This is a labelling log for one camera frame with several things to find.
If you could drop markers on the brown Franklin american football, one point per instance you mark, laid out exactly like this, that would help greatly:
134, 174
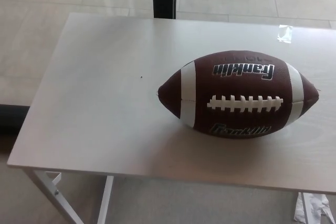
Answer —
236, 113

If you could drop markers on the clear tape piece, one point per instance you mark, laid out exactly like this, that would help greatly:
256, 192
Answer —
285, 33

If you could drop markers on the crumpled white paper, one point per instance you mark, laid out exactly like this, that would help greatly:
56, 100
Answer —
319, 207

